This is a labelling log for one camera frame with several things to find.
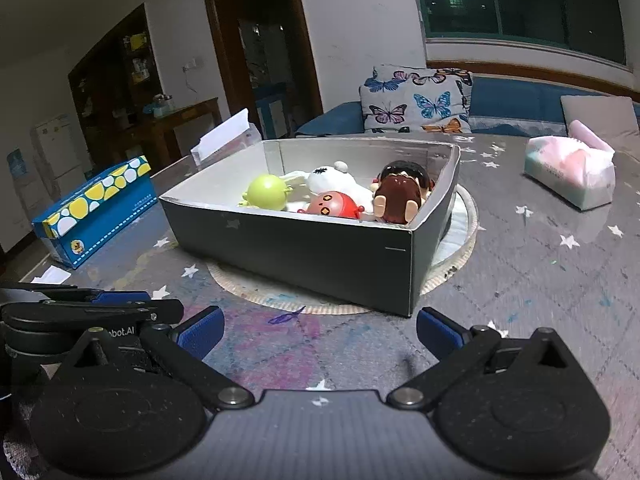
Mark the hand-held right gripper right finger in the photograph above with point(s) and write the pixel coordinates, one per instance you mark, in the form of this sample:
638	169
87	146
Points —
440	332

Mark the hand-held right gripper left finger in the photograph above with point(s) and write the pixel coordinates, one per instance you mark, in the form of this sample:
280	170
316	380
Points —
200	332

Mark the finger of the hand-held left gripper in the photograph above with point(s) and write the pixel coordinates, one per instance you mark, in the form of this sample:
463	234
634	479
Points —
165	310

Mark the grey cardboard box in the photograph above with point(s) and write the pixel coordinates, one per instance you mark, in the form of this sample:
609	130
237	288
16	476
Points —
300	255

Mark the green round toy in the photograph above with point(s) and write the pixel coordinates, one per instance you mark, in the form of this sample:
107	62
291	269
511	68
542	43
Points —
267	190

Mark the red pig toy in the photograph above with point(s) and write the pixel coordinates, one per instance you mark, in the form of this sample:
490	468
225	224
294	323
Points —
330	205

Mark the round woven mat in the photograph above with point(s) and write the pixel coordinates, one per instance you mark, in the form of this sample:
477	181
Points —
250	290

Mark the white paper scrap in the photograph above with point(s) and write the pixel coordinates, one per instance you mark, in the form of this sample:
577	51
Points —
50	275

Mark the blue spotted tissue box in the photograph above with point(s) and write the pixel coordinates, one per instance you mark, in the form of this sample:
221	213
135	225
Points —
100	230

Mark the water dispenser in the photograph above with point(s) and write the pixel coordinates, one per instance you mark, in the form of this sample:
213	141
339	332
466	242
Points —
17	165

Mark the white paper box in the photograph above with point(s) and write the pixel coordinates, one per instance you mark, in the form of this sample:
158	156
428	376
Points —
225	135

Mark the white plush toy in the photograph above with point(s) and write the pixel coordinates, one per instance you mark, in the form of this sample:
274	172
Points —
330	180

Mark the white refrigerator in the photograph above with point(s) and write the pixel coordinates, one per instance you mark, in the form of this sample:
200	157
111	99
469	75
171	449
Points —
55	145

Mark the wooden side table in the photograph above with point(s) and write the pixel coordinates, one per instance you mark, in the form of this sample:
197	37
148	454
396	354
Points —
195	110

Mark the glass jar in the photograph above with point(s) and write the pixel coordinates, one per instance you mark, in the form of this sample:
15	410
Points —
163	106

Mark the soft tissue packet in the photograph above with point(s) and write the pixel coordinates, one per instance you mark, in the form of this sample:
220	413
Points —
565	170

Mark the blue stool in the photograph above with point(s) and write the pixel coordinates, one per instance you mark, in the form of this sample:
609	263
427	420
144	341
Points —
272	110

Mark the butterfly print pillow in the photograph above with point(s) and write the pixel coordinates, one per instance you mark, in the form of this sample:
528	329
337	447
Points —
415	100

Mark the dark wooden cabinet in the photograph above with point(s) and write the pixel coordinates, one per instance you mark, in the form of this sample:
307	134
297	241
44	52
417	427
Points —
100	85

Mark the blue sofa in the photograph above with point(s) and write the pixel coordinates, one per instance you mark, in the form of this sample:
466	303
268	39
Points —
510	100

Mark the grey cushion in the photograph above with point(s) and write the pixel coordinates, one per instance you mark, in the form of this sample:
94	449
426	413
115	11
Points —
605	115

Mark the green framed window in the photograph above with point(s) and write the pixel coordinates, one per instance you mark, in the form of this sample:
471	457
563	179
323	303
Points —
525	0

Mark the wall socket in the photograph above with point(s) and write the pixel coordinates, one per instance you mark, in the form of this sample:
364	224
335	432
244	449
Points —
192	66

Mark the wooden door frame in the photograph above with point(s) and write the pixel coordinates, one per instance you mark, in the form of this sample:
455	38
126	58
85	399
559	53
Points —
310	35

